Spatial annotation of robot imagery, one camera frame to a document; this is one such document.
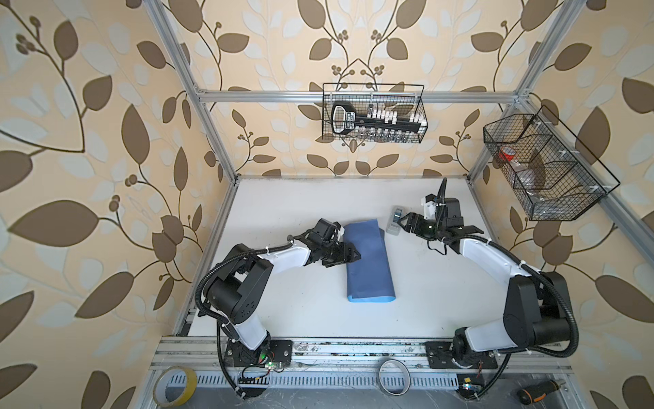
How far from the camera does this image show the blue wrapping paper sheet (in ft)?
2.74

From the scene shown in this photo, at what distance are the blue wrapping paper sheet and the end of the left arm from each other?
46 millimetres

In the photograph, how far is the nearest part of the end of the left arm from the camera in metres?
0.71
